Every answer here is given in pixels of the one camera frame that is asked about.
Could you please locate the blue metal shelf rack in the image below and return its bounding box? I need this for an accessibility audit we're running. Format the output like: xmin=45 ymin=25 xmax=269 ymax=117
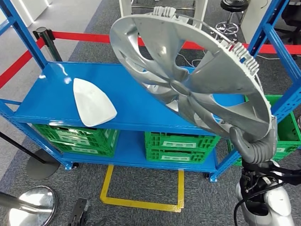
xmin=0 ymin=0 xmax=301 ymax=183

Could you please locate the yellow floor tape square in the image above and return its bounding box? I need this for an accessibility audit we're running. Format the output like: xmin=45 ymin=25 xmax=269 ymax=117
xmin=100 ymin=164 xmax=185 ymax=213

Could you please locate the long red barrier belt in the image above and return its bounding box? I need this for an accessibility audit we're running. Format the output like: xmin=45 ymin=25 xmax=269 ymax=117
xmin=52 ymin=30 xmax=301 ymax=55

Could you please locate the white desk side panel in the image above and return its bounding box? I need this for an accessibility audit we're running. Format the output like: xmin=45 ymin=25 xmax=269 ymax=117
xmin=240 ymin=0 xmax=275 ymax=44

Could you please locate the green plastic crate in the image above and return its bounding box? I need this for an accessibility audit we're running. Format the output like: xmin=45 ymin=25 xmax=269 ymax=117
xmin=32 ymin=124 xmax=120 ymax=158
xmin=145 ymin=131 xmax=221 ymax=164
xmin=227 ymin=95 xmax=301 ymax=166

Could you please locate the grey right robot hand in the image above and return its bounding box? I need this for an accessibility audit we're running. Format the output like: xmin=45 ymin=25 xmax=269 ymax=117
xmin=229 ymin=126 xmax=252 ymax=163

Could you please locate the white desk frame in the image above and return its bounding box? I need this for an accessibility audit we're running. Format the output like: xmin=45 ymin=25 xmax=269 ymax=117
xmin=118 ymin=0 xmax=209 ymax=21

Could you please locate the chrome stanchion base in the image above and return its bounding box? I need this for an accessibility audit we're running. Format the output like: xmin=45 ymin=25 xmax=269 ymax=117
xmin=0 ymin=186 xmax=57 ymax=226

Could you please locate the grey plastic wheel hubcap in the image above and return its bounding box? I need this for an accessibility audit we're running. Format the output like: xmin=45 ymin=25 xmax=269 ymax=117
xmin=109 ymin=6 xmax=278 ymax=143

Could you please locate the looped white floor cable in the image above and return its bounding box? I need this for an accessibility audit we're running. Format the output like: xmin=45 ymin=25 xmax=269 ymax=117
xmin=177 ymin=53 xmax=203 ymax=68

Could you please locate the black round stool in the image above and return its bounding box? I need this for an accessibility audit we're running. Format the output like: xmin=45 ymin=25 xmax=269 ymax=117
xmin=215 ymin=0 xmax=251 ymax=36

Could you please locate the grey disc base stanchion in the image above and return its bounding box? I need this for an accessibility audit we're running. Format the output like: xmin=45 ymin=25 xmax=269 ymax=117
xmin=0 ymin=131 xmax=61 ymax=180

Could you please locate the white plastic mirror cover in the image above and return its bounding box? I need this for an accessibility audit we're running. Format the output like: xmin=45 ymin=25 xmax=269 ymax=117
xmin=72 ymin=78 xmax=118 ymax=128

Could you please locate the black office chair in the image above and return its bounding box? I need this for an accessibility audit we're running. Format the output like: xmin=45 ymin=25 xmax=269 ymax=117
xmin=274 ymin=0 xmax=301 ymax=46

